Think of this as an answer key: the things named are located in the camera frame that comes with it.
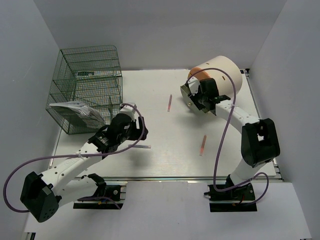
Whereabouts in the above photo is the round white drawer organizer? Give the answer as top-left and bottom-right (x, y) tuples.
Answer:
(180, 55), (243, 115)

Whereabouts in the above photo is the purple pink pen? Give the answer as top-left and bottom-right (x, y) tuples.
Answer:
(167, 94), (173, 112)

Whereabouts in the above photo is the grey setup guide booklet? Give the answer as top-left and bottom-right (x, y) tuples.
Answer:
(49, 101), (106, 129)

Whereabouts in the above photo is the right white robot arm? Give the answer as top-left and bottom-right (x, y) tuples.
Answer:
(187, 77), (281, 200)

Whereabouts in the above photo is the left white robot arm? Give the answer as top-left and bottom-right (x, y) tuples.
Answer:
(20, 109), (148, 223)

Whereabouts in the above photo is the dark purple pen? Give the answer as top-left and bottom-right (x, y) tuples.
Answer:
(128, 144), (152, 149)

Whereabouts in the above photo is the orange pink pen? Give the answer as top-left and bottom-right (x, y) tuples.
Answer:
(199, 135), (207, 156)

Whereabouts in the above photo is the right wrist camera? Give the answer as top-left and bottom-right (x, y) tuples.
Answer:
(186, 76), (200, 96)

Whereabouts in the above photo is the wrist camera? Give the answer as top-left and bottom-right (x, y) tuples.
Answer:
(119, 102), (137, 120)
(186, 76), (200, 96)

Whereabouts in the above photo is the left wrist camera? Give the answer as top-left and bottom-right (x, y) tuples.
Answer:
(119, 102), (137, 120)

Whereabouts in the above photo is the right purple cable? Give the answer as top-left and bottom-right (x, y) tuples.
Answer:
(186, 67), (270, 206)

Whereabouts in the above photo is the green wire mesh rack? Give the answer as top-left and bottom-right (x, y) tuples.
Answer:
(46, 45), (123, 135)

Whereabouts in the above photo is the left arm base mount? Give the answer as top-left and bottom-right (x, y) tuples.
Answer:
(73, 173), (126, 210)

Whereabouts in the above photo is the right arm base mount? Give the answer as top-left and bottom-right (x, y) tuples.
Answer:
(203, 183), (257, 213)

